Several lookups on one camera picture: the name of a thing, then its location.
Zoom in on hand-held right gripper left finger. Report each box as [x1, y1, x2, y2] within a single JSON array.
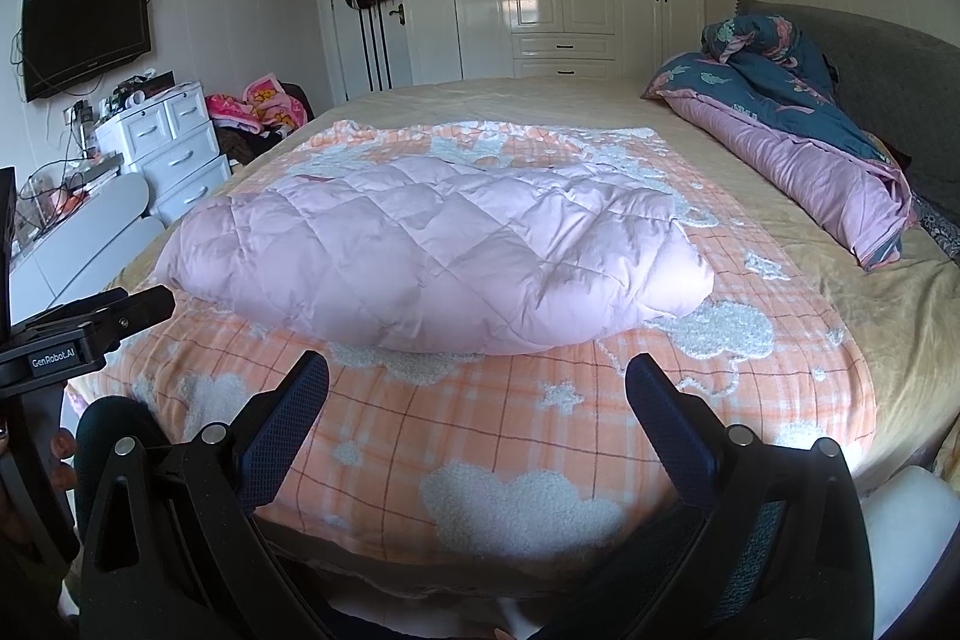
[[79, 350, 332, 640]]

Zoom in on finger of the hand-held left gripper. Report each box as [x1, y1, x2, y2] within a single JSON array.
[[96, 285, 178, 342]]

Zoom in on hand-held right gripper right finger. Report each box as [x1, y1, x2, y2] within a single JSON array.
[[624, 351, 875, 640]]

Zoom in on pink quilted jacket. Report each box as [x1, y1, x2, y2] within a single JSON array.
[[154, 154, 716, 357]]

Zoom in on dark clothes pile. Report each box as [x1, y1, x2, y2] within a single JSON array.
[[217, 125, 295, 166]]

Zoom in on person's left hand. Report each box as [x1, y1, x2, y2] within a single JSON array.
[[48, 433, 80, 492]]

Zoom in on white curved furniture panel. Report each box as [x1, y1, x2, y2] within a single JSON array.
[[11, 171, 167, 305]]

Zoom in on orange plaid blanket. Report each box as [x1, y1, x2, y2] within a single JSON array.
[[64, 119, 878, 566]]

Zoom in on white drawer chest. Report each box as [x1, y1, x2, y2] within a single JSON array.
[[94, 80, 233, 226]]

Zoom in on pink printed cloth pile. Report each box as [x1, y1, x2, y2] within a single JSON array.
[[206, 74, 309, 136]]

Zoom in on blue floral duvet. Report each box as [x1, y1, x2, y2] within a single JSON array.
[[641, 16, 918, 273]]

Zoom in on bed with beige sheet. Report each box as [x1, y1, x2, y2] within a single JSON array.
[[97, 76, 960, 498]]

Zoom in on white door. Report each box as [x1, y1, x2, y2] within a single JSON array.
[[311, 0, 414, 106]]

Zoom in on grey headboard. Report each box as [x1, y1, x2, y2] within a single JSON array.
[[731, 0, 960, 223]]

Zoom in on black wall television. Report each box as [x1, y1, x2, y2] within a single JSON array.
[[21, 0, 154, 104]]

